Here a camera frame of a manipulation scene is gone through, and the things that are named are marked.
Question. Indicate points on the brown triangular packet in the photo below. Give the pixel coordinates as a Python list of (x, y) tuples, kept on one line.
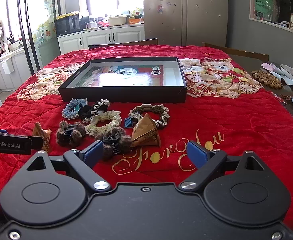
[(146, 132)]

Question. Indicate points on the wooden bead trivet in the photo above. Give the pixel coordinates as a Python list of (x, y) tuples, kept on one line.
[(266, 78)]

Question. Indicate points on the glass jar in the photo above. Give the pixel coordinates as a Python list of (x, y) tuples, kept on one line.
[(275, 12)]

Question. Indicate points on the white hanging bin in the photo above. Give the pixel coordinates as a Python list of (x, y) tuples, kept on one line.
[(7, 66)]

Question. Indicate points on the blue scrunchie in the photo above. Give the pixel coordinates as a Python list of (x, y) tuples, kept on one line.
[(70, 111)]

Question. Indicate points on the silver refrigerator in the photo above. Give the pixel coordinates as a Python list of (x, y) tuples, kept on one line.
[(186, 12)]

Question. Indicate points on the shallow black cardboard box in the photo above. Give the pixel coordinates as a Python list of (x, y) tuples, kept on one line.
[(121, 95)]

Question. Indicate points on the dark wooden chair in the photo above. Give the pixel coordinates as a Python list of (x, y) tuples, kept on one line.
[(126, 43), (239, 52)]

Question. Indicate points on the black microwave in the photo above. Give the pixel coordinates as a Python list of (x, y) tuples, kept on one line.
[(66, 26)]

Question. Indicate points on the fuzzy brown hair claw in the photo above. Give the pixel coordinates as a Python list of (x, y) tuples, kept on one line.
[(122, 142), (61, 136)]

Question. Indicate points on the black sliding door frame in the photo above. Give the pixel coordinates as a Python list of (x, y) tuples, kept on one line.
[(26, 30)]

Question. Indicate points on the white plastic basin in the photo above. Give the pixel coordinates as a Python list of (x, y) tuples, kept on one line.
[(116, 21)]

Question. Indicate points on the brown scrunchie with cream lace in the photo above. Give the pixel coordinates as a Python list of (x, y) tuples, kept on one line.
[(159, 111)]

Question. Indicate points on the white kitchen cabinet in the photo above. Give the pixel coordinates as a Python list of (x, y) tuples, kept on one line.
[(99, 38)]

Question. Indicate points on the red printed blanket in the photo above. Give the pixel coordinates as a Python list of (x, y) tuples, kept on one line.
[(231, 130)]

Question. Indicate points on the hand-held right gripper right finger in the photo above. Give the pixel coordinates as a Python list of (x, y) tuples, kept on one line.
[(196, 155)]

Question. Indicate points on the colourful printed sheet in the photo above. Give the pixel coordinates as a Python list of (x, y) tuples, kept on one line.
[(126, 76)]

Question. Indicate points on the orange paper packet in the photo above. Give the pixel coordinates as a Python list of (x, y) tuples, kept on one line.
[(40, 132)]

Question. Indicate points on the white mug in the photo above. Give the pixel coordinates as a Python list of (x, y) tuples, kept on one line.
[(91, 25)]

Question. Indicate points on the black scrunchie with white lace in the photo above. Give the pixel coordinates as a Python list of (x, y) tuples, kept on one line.
[(91, 110)]

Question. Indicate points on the blue hair clip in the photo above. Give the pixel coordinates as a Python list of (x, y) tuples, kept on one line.
[(129, 122)]

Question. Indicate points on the green poster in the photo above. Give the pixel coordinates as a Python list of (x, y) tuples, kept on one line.
[(263, 6)]

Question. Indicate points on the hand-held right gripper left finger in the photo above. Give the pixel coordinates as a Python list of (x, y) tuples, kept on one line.
[(92, 155)]

